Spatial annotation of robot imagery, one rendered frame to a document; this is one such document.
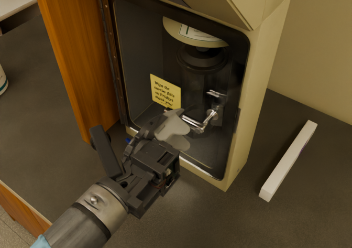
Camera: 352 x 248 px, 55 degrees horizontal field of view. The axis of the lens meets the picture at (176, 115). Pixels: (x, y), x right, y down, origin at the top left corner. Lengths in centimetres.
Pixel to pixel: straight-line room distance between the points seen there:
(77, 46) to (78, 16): 6
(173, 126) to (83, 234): 23
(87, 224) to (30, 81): 77
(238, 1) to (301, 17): 60
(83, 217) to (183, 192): 39
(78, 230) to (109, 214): 5
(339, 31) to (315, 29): 6
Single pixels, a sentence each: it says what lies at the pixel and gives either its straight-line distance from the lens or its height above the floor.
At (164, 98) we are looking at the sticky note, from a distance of 71.
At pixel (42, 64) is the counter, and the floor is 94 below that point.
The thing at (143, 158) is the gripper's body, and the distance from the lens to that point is 54.
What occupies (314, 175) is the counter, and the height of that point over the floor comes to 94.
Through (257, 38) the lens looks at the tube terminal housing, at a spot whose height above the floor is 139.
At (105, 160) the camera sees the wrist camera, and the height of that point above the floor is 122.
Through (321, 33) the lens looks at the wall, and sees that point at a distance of 99.
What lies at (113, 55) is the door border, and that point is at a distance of 75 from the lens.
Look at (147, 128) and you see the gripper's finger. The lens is 57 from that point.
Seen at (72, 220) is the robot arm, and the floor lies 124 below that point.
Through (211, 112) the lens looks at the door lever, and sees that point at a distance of 65.
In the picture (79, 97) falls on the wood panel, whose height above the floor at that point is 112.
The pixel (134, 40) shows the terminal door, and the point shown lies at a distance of 67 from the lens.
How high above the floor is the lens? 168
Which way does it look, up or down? 48 degrees down
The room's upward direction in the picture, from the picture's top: straight up
